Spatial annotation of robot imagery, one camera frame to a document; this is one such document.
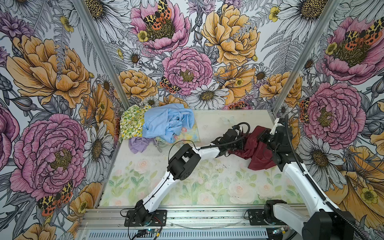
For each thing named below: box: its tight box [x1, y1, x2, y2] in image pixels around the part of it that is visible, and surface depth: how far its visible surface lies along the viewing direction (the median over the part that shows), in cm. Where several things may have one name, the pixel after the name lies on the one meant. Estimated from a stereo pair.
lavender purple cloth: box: [128, 136, 155, 154], surface depth 101 cm
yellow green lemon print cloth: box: [119, 104, 152, 140], surface depth 107 cm
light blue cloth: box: [142, 103, 195, 144], surface depth 101 cm
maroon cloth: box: [227, 126, 276, 171], surface depth 86 cm
